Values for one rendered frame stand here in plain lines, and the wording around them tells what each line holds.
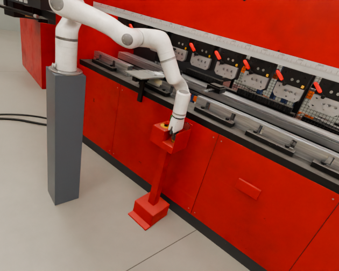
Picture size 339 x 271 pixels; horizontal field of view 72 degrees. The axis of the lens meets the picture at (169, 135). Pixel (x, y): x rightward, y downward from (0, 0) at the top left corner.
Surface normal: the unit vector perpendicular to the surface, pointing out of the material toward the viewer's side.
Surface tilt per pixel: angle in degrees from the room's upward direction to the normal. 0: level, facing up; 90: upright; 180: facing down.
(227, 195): 90
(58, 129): 90
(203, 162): 90
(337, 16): 90
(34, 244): 0
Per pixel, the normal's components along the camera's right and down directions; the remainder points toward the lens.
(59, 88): 0.62, 0.48
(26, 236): 0.22, -0.86
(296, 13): -0.61, 0.24
